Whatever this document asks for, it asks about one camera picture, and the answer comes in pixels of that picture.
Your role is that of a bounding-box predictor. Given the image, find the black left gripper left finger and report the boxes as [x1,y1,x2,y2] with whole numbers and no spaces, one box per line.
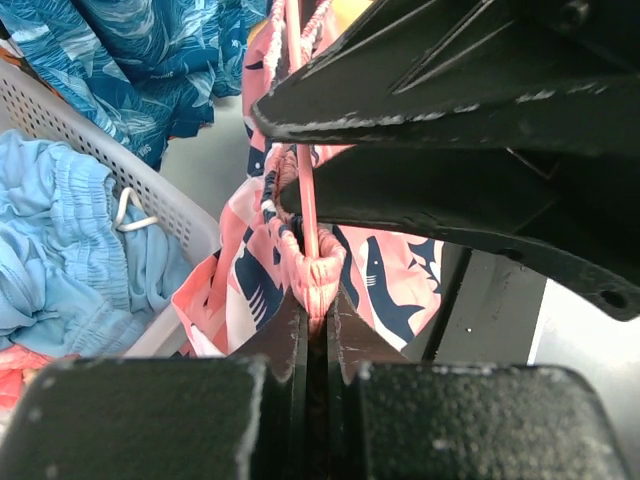
[1,294,307,480]

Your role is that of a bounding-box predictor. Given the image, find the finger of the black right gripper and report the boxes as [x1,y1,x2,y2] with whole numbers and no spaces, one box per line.
[277,144,640,322]
[253,1,639,156]

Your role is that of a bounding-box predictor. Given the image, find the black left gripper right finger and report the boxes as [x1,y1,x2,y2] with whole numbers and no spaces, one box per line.
[327,292,630,479]

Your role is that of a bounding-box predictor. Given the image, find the pink shark print shorts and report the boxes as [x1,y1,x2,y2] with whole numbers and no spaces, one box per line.
[172,1,442,357]

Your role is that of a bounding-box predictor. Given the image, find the pink wire hanger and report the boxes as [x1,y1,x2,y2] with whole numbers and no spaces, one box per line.
[285,0,319,258]

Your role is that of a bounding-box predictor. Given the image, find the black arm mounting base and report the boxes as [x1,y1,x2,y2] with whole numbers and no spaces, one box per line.
[402,244,547,364]

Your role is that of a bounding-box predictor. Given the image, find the blue shark print shorts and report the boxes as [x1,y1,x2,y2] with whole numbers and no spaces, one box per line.
[1,0,270,169]

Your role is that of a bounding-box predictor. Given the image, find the orange black patterned shorts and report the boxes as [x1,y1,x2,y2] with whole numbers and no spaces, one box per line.
[0,24,62,99]

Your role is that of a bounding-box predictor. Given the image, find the light blue garment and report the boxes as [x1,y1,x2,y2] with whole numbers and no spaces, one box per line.
[1,130,192,358]

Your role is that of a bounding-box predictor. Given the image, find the coral pink garment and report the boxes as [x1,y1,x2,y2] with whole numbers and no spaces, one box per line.
[0,345,55,411]

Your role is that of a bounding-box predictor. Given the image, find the white plastic laundry basket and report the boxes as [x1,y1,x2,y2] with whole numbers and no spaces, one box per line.
[1,64,219,357]

